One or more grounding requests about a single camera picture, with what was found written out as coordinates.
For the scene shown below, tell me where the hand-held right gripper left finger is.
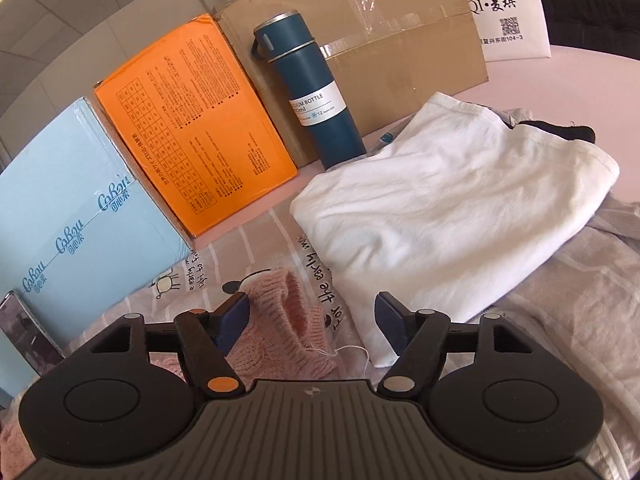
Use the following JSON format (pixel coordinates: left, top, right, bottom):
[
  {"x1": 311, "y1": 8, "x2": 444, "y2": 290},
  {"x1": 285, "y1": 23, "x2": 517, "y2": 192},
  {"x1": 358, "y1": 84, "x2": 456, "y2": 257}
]
[{"x1": 86, "y1": 291, "x2": 250, "y2": 395}]

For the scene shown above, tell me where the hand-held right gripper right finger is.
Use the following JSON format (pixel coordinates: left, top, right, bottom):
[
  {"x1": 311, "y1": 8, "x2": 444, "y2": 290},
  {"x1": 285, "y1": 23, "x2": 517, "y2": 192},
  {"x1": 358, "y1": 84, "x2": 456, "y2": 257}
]
[{"x1": 374, "y1": 291, "x2": 521, "y2": 402}]

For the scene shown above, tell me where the pink knitted sweater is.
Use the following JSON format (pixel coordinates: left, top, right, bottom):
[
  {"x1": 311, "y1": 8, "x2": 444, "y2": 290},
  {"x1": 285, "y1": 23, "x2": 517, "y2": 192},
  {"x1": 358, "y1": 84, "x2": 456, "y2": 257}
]
[{"x1": 0, "y1": 267, "x2": 368, "y2": 480}]

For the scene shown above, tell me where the white shirt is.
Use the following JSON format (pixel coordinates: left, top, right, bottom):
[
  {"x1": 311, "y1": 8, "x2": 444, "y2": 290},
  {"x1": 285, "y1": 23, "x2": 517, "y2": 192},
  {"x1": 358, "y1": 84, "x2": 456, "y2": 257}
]
[{"x1": 289, "y1": 91, "x2": 621, "y2": 370}]

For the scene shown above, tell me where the grey printed bed sheet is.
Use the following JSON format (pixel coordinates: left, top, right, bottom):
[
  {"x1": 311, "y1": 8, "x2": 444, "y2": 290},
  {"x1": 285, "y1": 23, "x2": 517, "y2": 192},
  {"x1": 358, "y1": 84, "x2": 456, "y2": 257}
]
[{"x1": 65, "y1": 190, "x2": 640, "y2": 480}]

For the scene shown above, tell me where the light blue carton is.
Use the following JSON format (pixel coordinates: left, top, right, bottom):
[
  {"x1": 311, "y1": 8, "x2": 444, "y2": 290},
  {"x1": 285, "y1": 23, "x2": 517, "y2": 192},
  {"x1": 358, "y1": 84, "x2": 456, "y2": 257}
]
[{"x1": 0, "y1": 96, "x2": 193, "y2": 411}]

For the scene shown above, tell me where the orange printed box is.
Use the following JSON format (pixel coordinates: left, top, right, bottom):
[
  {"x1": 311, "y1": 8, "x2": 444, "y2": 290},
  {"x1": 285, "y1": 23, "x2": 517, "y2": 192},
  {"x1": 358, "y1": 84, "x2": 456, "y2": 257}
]
[{"x1": 93, "y1": 13, "x2": 299, "y2": 240}]

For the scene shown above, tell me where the smartphone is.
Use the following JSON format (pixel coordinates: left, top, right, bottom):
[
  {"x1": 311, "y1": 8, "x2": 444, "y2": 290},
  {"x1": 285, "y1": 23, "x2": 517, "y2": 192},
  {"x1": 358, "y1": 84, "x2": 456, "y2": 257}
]
[{"x1": 0, "y1": 290, "x2": 66, "y2": 377}]

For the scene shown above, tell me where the dark blue vacuum bottle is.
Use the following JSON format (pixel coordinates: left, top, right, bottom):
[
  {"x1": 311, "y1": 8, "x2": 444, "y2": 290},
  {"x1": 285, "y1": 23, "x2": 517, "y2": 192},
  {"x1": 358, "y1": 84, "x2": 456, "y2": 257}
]
[{"x1": 250, "y1": 11, "x2": 368, "y2": 171}]

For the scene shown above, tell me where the black garment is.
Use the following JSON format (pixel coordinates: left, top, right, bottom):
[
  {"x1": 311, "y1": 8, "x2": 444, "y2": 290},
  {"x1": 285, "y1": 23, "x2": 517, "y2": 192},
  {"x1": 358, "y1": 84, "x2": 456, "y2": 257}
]
[{"x1": 517, "y1": 120, "x2": 597, "y2": 143}]

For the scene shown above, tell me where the brown cardboard box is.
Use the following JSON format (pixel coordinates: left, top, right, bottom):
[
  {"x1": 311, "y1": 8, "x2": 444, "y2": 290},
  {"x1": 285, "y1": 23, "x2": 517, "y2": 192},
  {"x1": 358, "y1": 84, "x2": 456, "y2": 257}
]
[{"x1": 209, "y1": 0, "x2": 490, "y2": 168}]

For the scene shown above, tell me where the white printed bag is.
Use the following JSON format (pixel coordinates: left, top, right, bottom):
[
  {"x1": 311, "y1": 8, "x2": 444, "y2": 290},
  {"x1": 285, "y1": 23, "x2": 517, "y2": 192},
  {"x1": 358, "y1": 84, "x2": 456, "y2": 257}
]
[{"x1": 446, "y1": 0, "x2": 552, "y2": 63}]

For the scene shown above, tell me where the dark sofa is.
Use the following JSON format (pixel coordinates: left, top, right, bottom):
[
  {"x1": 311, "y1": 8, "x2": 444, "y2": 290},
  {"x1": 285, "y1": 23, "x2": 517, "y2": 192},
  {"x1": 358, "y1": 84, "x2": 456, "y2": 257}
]
[{"x1": 537, "y1": 0, "x2": 640, "y2": 63}]

